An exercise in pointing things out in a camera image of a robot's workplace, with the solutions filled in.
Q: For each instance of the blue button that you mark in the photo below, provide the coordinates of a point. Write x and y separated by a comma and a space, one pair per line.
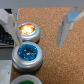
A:
28, 54

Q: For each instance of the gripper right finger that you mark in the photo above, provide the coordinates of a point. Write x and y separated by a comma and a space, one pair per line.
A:
66, 25

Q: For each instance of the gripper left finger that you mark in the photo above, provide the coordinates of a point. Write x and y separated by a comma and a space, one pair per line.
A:
11, 24

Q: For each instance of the red button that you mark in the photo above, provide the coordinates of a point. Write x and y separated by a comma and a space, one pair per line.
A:
29, 30

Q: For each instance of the green button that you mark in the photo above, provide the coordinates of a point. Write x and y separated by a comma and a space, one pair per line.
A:
26, 80

